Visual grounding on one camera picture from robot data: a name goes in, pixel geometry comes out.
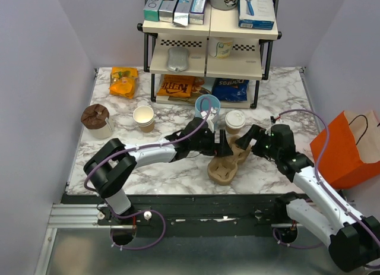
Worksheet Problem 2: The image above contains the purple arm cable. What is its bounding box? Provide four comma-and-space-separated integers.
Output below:
271, 109, 380, 246
83, 97, 213, 195

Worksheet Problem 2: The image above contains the white yellow printed cup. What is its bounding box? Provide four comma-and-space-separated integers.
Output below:
208, 37, 233, 59

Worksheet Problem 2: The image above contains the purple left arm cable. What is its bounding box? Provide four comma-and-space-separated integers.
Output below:
83, 97, 213, 195

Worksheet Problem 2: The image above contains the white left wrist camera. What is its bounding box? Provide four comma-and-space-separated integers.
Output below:
203, 111, 219, 132

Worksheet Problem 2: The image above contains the blue doritos bag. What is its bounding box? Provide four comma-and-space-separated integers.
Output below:
212, 78, 249, 102

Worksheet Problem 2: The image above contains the orange yellow snack bag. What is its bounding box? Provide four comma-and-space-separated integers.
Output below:
109, 67, 138, 99

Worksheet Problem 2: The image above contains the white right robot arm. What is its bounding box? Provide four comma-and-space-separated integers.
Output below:
235, 124, 379, 272

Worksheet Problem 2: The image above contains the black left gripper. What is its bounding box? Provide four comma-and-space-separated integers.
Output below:
189, 129, 233, 159

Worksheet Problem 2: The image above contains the brown cookie snack bag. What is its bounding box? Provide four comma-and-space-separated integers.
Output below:
168, 77, 216, 105

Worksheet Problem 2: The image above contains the cream black shelf rack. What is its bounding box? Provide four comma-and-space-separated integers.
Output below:
137, 5, 282, 109

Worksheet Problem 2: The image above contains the single white cup lid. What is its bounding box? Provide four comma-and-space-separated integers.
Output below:
225, 110, 246, 129

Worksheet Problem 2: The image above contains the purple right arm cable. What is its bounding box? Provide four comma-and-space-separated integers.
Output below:
271, 109, 380, 246

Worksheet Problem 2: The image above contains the purple white toothpaste box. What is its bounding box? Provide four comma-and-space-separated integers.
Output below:
189, 0, 208, 25

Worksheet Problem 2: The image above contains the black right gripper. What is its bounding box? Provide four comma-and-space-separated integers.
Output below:
235, 124, 280, 160

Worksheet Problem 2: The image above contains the orange paper bag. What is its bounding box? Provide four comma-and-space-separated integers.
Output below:
310, 110, 379, 189

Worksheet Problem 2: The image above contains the silver grey sponge pouch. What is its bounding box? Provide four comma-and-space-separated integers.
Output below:
166, 47, 189, 72

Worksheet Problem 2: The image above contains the teal toothpaste box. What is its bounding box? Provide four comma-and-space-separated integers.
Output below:
144, 0, 164, 22

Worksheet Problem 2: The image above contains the blue cylindrical sugar container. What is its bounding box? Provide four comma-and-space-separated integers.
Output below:
195, 94, 221, 118

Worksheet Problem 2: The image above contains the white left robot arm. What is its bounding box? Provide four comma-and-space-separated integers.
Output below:
83, 117, 233, 225

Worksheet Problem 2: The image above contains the orange kettle chips bag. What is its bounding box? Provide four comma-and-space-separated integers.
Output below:
157, 74, 195, 98

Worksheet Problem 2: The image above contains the blue razor package box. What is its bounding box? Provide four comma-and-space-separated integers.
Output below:
238, 0, 276, 30

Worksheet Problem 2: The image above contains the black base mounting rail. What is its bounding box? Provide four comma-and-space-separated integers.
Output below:
61, 194, 294, 240

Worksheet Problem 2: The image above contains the silver blue toothpaste box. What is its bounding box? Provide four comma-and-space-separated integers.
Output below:
173, 0, 193, 27

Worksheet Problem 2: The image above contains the kraft paper cup stack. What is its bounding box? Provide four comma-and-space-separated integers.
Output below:
132, 106, 155, 132

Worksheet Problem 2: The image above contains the brown topped white container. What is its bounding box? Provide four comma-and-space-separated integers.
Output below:
81, 104, 114, 139

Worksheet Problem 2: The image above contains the single kraft paper cup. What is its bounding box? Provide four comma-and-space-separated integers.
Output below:
226, 124, 242, 135

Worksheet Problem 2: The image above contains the brown pulp cup carrier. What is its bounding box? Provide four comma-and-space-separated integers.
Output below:
207, 135, 251, 186

